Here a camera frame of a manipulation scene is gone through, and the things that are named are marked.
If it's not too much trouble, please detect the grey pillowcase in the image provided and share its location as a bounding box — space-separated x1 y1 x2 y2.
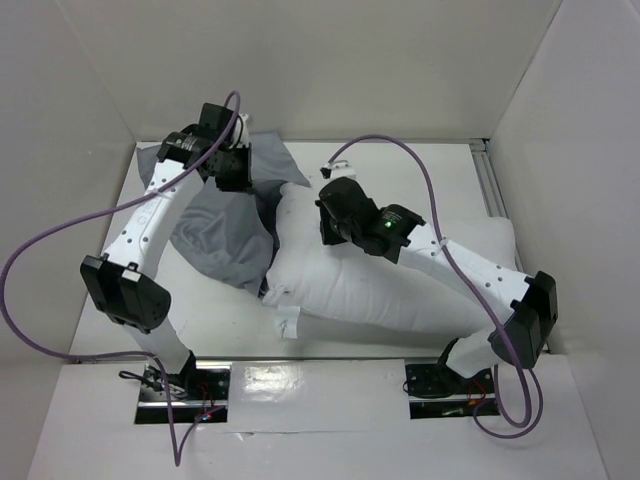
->
137 130 312 301

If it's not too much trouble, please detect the white pillow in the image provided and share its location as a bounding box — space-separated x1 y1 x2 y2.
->
262 183 492 344

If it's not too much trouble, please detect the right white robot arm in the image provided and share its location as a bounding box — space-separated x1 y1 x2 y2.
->
316 177 558 392

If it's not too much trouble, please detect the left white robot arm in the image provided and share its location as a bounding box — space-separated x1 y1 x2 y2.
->
80 103 251 399

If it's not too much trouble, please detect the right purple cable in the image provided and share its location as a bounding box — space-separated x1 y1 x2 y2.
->
319 133 544 437

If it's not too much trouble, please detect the purple cable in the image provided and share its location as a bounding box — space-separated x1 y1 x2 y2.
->
2 90 245 467
319 133 544 437

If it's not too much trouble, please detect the aluminium frame rail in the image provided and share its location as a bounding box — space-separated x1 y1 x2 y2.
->
469 137 551 355

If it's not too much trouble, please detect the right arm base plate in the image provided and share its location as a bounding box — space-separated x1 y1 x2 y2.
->
402 363 499 420

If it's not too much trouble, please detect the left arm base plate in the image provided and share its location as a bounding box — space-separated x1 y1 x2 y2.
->
118 362 231 425

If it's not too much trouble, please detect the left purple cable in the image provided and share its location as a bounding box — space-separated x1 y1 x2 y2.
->
2 90 245 467

